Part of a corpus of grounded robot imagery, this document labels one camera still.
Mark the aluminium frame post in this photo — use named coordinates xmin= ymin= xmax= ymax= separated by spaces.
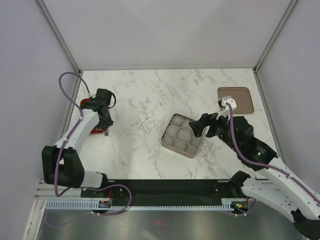
xmin=252 ymin=0 xmax=300 ymax=75
xmin=34 ymin=0 xmax=82 ymax=74

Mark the left aluminium frame post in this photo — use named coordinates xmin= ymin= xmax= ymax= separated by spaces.
xmin=34 ymin=0 xmax=82 ymax=74

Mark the rose gold box lid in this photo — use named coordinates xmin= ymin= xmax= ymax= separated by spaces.
xmin=217 ymin=87 xmax=254 ymax=115

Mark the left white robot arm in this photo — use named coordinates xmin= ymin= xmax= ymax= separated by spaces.
xmin=41 ymin=88 xmax=116 ymax=197

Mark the red rectangular tray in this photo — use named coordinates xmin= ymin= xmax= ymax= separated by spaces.
xmin=80 ymin=98 xmax=107 ymax=135

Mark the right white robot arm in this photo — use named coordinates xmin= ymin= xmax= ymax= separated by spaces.
xmin=189 ymin=113 xmax=320 ymax=240

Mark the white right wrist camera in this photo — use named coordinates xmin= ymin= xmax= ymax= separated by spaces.
xmin=216 ymin=96 xmax=237 ymax=120

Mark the white slotted cable duct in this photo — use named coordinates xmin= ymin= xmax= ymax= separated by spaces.
xmin=45 ymin=200 xmax=234 ymax=212

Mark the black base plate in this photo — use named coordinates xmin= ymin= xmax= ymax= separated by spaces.
xmin=79 ymin=178 xmax=251 ymax=207

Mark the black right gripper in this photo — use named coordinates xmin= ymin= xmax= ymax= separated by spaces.
xmin=188 ymin=108 xmax=240 ymax=152

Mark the rose gold chocolate box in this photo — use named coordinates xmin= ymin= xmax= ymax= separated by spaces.
xmin=160 ymin=113 xmax=206 ymax=159

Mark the right aluminium frame post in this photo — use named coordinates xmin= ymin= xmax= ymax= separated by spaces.
xmin=252 ymin=0 xmax=300 ymax=75

